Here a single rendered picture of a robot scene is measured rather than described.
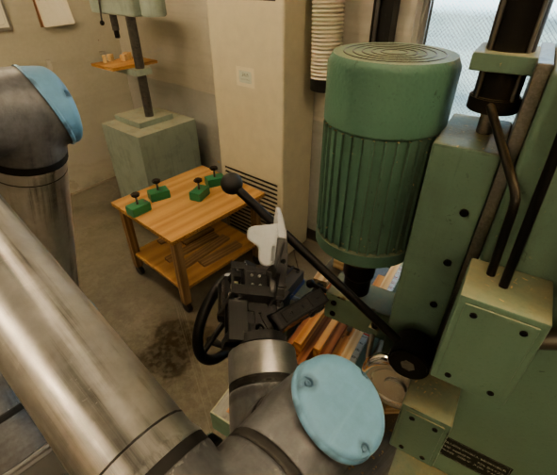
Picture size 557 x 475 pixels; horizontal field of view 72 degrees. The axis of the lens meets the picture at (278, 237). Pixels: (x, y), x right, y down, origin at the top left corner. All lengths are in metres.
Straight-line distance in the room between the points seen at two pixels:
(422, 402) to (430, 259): 0.21
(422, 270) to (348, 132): 0.24
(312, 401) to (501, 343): 0.25
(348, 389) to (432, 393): 0.31
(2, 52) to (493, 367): 3.27
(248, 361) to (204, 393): 1.44
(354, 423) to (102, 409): 0.20
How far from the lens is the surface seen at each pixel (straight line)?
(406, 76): 0.51
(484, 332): 0.50
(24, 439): 1.02
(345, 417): 0.35
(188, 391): 1.94
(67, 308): 0.37
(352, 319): 0.79
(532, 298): 0.51
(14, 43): 3.39
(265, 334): 0.51
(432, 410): 0.64
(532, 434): 0.75
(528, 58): 0.53
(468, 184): 0.54
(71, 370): 0.34
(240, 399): 0.48
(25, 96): 0.63
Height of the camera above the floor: 1.60
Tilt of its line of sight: 36 degrees down
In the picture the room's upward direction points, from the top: straight up
